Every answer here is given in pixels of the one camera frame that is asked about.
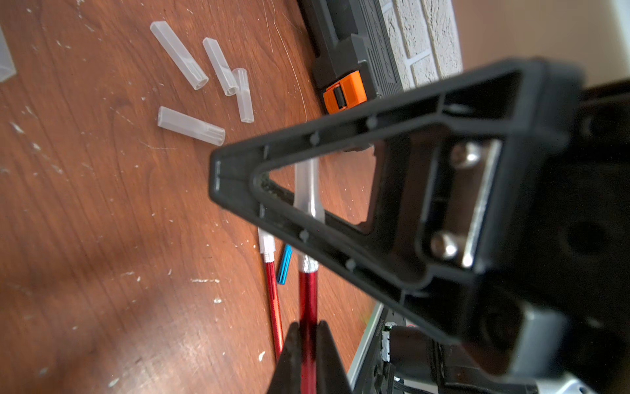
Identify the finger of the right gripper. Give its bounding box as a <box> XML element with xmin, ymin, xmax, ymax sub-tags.
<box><xmin>260</xmin><ymin>132</ymin><xmax>428</xmax><ymax>236</ymax></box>
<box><xmin>209</xmin><ymin>59</ymin><xmax>583</xmax><ymax>342</ymax></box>

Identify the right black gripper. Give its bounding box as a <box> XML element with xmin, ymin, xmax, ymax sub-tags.
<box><xmin>395</xmin><ymin>81</ymin><xmax>629</xmax><ymax>393</ymax></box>

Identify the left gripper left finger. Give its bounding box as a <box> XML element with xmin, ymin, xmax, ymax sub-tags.
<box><xmin>267</xmin><ymin>322</ymin><xmax>302</xmax><ymax>394</ymax></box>

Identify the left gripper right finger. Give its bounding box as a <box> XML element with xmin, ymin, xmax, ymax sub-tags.
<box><xmin>316</xmin><ymin>320</ymin><xmax>353</xmax><ymax>394</ymax></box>

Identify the red carving knife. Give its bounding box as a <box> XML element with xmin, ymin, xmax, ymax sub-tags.
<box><xmin>258</xmin><ymin>228</ymin><xmax>284</xmax><ymax>361</ymax></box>
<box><xmin>294</xmin><ymin>159</ymin><xmax>325</xmax><ymax>393</ymax></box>

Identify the blue carving knife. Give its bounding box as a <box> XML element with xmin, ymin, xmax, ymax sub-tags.
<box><xmin>277</xmin><ymin>244</ymin><xmax>293</xmax><ymax>285</ymax></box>

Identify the translucent protective cap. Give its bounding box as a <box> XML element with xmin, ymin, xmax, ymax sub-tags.
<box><xmin>150</xmin><ymin>21</ymin><xmax>208</xmax><ymax>90</ymax></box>
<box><xmin>203</xmin><ymin>38</ymin><xmax>239</xmax><ymax>96</ymax></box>
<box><xmin>232</xmin><ymin>68</ymin><xmax>254</xmax><ymax>123</ymax></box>
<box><xmin>0</xmin><ymin>30</ymin><xmax>17</xmax><ymax>83</ymax></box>
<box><xmin>157</xmin><ymin>107</ymin><xmax>226</xmax><ymax>146</ymax></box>

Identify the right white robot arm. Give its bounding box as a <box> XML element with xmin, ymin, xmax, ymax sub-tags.
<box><xmin>209</xmin><ymin>59</ymin><xmax>629</xmax><ymax>393</ymax></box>

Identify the black plastic tool case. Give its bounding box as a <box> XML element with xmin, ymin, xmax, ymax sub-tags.
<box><xmin>298</xmin><ymin>0</ymin><xmax>403</xmax><ymax>114</ymax></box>

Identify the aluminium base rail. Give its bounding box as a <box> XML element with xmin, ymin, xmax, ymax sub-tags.
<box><xmin>347</xmin><ymin>302</ymin><xmax>389</xmax><ymax>393</ymax></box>

